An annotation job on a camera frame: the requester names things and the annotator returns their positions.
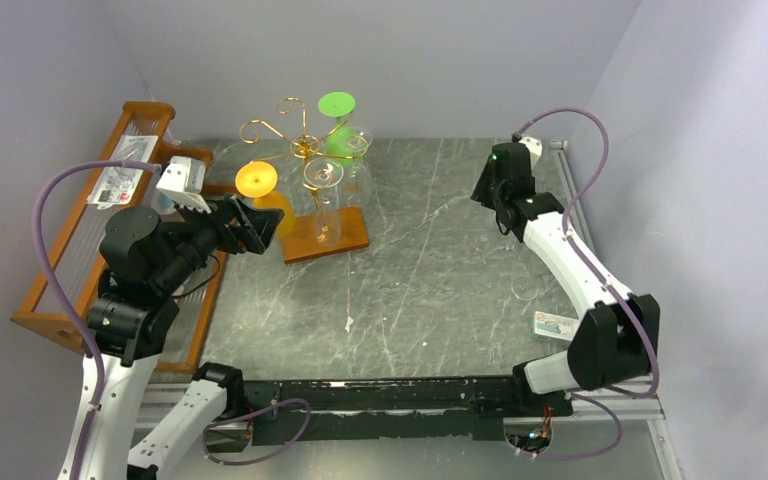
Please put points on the green plastic wine glass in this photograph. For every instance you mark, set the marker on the green plastic wine glass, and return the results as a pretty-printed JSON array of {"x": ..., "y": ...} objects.
[{"x": 338, "y": 106}]

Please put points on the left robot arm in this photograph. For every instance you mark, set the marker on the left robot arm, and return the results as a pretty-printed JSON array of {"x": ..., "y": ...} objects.
[{"x": 147, "y": 259}]

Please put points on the orange plastic wine glass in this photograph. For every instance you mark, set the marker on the orange plastic wine glass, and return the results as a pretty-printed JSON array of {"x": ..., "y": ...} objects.
[{"x": 258, "y": 180}]

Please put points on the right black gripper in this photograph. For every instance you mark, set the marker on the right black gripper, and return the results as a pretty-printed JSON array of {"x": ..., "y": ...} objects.
[{"x": 490, "y": 188}]

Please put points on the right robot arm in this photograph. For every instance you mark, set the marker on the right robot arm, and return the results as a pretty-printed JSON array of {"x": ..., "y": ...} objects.
[{"x": 616, "y": 338}]

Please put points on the small white card box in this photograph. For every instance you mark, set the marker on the small white card box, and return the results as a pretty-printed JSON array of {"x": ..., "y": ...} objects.
[{"x": 554, "y": 326}]

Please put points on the white packaged item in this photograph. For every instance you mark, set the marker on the white packaged item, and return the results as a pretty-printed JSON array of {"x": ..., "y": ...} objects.
[{"x": 117, "y": 185}]

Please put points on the clear wine glass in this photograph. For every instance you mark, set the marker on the clear wine glass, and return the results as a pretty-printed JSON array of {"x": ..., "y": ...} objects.
[{"x": 357, "y": 180}]

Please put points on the blue packaged tool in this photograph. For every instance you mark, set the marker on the blue packaged tool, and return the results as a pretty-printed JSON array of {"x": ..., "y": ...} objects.
[{"x": 162, "y": 204}]

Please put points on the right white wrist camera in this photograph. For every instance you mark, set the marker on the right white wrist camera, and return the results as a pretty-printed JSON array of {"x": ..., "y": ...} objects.
[{"x": 534, "y": 146}]

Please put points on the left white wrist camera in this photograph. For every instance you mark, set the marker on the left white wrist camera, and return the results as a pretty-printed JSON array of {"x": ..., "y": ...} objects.
[{"x": 182, "y": 181}]

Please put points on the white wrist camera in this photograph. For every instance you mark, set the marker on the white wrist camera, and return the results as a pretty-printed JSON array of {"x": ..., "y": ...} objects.
[
  {"x": 182, "y": 181},
  {"x": 534, "y": 146}
]

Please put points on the wooden dish drying rack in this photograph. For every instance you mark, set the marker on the wooden dish drying rack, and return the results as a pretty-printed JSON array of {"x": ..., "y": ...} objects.
[{"x": 74, "y": 254}]

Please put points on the clear glass right front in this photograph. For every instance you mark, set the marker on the clear glass right front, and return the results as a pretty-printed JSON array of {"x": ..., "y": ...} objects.
[{"x": 526, "y": 287}]

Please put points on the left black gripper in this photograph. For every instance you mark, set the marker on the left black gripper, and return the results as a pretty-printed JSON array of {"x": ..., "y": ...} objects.
[{"x": 256, "y": 231}]

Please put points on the gold wire wine glass rack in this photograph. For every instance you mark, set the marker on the gold wire wine glass rack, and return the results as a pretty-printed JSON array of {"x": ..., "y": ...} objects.
[{"x": 301, "y": 245}]

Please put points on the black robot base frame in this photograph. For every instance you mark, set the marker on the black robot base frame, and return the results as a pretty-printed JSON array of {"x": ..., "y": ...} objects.
[{"x": 481, "y": 408}]

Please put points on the clear champagne flute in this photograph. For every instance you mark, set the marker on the clear champagne flute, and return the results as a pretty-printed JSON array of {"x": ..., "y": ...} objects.
[{"x": 322, "y": 177}]

